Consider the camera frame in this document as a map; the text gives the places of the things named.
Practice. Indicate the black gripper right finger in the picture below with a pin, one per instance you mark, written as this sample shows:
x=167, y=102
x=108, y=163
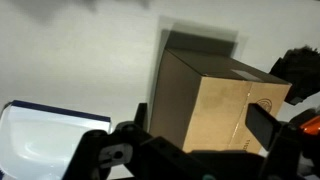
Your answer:
x=263, y=126

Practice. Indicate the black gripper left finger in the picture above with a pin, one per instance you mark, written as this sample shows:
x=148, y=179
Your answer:
x=141, y=115

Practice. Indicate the brown cardboard box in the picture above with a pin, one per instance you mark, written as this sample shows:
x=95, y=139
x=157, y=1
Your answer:
x=220, y=113

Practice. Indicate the black crumpled cloth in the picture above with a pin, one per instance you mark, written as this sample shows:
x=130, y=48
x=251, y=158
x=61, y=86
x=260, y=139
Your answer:
x=300, y=71

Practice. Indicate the white wipes canister blue label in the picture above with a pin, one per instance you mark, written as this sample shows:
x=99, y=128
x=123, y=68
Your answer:
x=43, y=143

